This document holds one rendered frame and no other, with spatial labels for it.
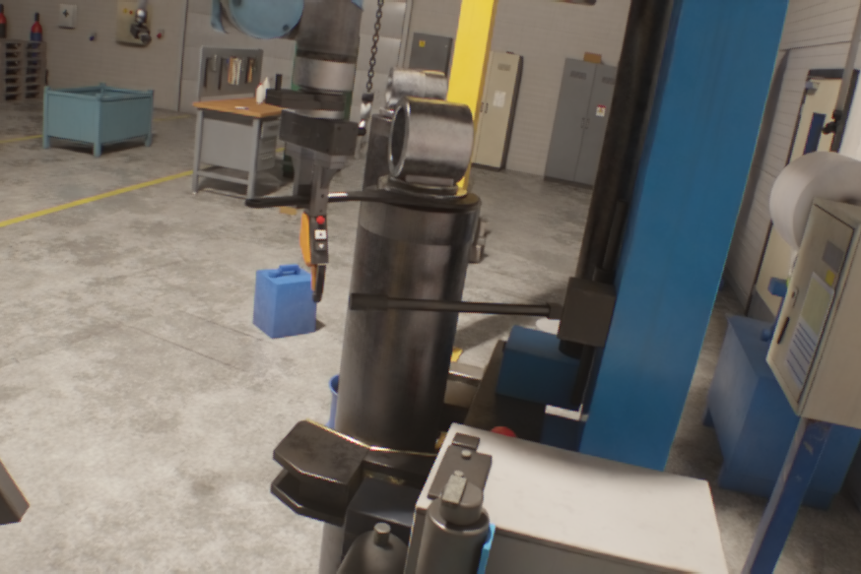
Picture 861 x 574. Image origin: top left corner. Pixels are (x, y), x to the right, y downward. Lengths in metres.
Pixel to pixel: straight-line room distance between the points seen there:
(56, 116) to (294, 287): 5.73
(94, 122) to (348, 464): 8.00
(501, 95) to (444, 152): 10.16
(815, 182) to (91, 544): 2.45
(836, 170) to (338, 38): 1.15
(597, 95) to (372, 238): 10.17
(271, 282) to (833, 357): 3.27
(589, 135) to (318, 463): 10.30
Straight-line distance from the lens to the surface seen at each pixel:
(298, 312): 4.30
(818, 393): 1.55
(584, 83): 11.37
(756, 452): 3.60
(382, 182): 1.31
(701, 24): 1.20
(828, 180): 1.77
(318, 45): 1.08
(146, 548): 2.71
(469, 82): 3.85
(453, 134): 1.27
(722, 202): 1.22
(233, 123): 7.34
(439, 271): 1.29
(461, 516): 0.85
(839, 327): 1.51
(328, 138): 1.08
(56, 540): 2.79
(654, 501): 1.08
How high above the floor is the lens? 1.74
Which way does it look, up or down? 18 degrees down
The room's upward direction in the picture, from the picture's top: 9 degrees clockwise
